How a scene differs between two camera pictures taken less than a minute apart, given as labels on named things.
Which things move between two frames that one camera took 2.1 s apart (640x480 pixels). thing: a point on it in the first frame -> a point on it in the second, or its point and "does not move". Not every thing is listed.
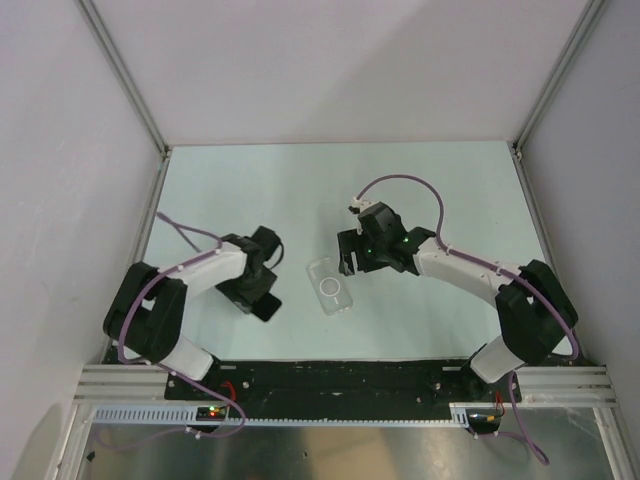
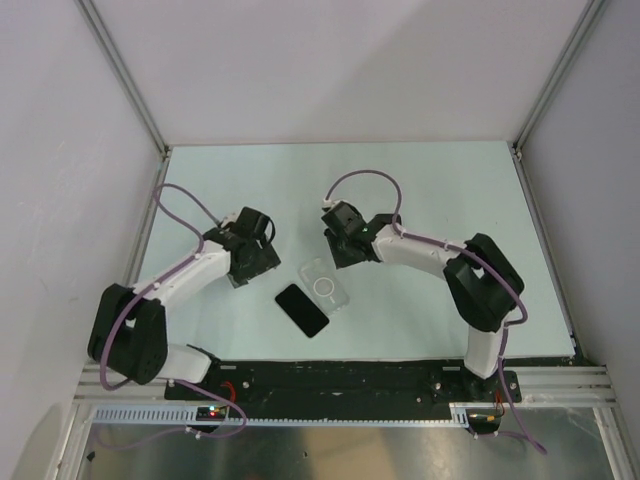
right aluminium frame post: (587, 17) does not move
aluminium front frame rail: (536, 384) does not move
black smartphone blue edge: (266, 306) -> (302, 310)
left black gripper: (243, 299) -> (266, 260)
